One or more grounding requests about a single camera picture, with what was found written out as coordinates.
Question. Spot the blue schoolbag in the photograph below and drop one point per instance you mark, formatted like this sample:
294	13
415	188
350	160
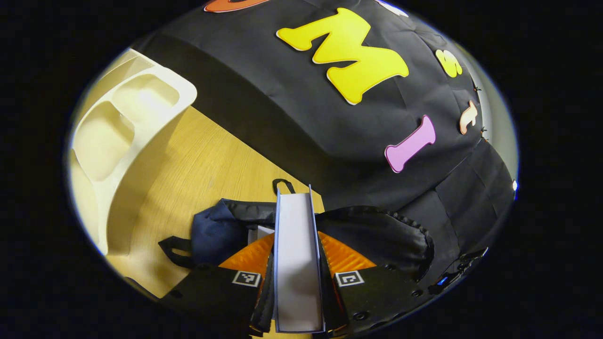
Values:
221	230

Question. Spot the grey-blue book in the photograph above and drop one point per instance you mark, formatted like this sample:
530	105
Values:
297	263

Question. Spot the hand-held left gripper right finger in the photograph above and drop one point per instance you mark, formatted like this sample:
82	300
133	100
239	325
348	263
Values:
377	292

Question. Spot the white bookshelf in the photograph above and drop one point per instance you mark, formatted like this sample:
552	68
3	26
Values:
118	132

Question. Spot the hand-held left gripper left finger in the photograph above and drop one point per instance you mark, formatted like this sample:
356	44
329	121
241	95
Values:
212	294

